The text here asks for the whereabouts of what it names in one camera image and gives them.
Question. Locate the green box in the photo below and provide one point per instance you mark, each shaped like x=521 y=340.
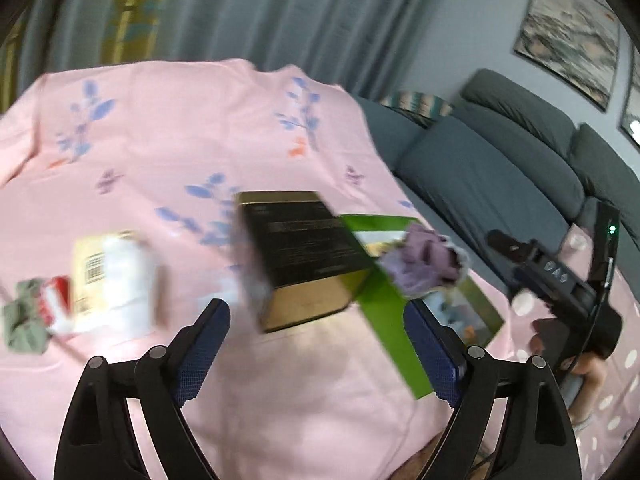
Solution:
x=385 y=310

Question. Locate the red and white cloth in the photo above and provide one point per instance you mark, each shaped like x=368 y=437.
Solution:
x=55 y=300

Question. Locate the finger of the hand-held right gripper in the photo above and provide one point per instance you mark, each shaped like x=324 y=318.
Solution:
x=510 y=245
x=525 y=280

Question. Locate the framed wall picture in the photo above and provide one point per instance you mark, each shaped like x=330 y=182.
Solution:
x=632 y=110
x=570 y=35

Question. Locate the striped cushion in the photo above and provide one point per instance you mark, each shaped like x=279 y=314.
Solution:
x=420 y=105

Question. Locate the grey sofa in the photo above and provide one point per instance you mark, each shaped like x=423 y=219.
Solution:
x=475 y=175

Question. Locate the person's right hand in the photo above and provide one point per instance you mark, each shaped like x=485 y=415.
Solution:
x=592 y=385

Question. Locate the purple mesh cloth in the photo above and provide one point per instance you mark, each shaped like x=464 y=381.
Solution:
x=420 y=260

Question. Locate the pink floral bed sheet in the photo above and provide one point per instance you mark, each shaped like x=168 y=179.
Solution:
x=175 y=160

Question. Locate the green crinkled cloth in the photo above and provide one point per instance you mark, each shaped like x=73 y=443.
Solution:
x=25 y=325

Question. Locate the black and gold box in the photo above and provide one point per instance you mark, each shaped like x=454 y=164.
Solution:
x=300 y=245

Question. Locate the yellow patterned curtain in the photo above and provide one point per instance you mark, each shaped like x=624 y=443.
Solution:
x=140 y=10

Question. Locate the white tissue sheet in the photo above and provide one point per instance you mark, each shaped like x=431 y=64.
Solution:
x=125 y=285

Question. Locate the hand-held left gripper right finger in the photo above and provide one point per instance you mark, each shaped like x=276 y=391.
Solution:
x=430 y=350

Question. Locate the yellow white tissue pack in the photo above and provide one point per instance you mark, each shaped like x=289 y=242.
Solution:
x=87 y=280

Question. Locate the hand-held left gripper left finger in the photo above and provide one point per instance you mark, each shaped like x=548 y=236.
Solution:
x=202 y=355

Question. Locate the grey blue curtain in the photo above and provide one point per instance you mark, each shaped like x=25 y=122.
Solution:
x=250 y=10

